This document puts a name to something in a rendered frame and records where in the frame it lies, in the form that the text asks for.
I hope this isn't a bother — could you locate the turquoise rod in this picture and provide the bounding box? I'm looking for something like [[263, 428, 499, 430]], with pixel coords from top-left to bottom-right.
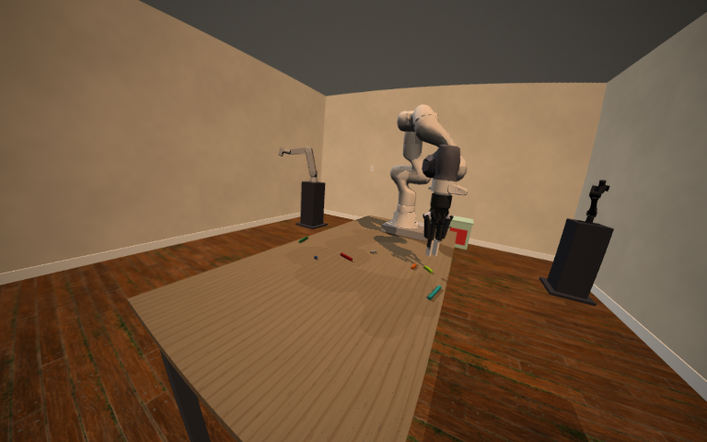
[[427, 285, 441, 300]]

